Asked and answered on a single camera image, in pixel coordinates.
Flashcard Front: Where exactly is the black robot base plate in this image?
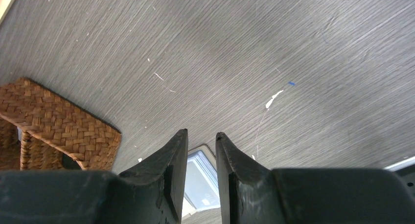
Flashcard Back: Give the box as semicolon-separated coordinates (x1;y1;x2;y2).
385;157;415;197

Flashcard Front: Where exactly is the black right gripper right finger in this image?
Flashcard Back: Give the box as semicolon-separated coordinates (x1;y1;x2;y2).
215;132;415;224

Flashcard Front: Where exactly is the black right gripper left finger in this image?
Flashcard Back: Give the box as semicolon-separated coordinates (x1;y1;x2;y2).
0;129;188;224

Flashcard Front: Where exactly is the brown wicker basket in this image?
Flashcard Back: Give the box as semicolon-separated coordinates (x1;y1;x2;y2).
0;78;121;171

